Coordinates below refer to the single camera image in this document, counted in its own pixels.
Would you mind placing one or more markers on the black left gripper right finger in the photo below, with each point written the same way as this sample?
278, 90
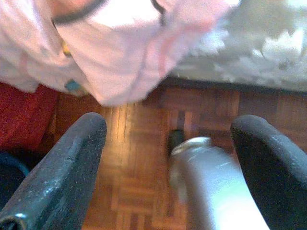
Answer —
278, 182

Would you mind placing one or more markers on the red folded futon cushion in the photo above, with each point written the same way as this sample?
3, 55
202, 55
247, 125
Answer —
24, 119

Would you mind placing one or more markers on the black robot left foot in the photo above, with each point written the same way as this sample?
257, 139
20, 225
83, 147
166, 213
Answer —
176, 139

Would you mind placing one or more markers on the black waste bin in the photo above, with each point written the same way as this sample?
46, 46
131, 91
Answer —
9, 175

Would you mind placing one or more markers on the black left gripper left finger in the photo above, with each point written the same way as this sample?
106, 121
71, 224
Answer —
55, 187

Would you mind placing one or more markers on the silver robot left leg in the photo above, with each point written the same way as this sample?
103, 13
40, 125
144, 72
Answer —
211, 187

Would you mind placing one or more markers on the pink cartoon bear blanket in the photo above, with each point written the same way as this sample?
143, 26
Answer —
108, 60

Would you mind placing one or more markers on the grey floral bed sheet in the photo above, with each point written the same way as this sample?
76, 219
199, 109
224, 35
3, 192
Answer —
263, 48

